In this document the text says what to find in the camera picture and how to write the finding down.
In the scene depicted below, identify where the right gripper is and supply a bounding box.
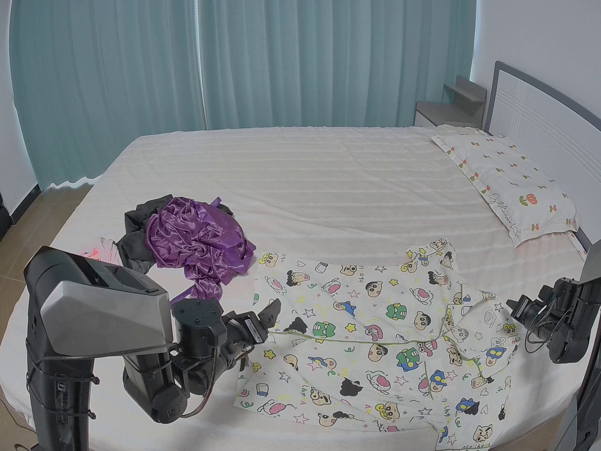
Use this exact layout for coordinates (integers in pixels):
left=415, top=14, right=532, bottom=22
left=505, top=296, right=542, bottom=334

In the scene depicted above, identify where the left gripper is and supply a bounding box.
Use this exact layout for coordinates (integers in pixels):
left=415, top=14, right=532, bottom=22
left=220, top=299, right=282, bottom=349

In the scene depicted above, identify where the white printed pyjama top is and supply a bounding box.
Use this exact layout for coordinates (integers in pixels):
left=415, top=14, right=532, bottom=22
left=233, top=237, right=521, bottom=451

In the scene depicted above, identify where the bed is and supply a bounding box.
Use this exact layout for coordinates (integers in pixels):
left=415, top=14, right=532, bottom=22
left=0, top=60, right=601, bottom=451

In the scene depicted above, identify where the purple satin garment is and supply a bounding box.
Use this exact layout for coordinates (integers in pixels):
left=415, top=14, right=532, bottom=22
left=145, top=196, right=258, bottom=302

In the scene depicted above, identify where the white printed pillow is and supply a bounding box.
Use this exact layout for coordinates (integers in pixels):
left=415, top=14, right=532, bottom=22
left=431, top=127, right=579, bottom=249

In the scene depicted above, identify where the dark grey garment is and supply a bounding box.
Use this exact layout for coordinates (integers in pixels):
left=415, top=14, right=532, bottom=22
left=116, top=199, right=233, bottom=273

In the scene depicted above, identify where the pink garment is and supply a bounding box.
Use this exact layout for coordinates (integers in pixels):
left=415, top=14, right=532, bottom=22
left=81, top=237, right=124, bottom=264

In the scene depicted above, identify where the grey bedside table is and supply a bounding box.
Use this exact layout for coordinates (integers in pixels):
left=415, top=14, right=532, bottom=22
left=414, top=74, right=487, bottom=132

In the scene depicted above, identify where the blue-green curtain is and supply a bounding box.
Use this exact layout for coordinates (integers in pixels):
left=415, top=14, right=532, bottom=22
left=196, top=0, right=479, bottom=130
left=9, top=0, right=207, bottom=190

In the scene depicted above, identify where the black cable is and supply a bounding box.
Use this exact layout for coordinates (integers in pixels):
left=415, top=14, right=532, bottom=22
left=181, top=369, right=221, bottom=418
left=0, top=392, right=34, bottom=433

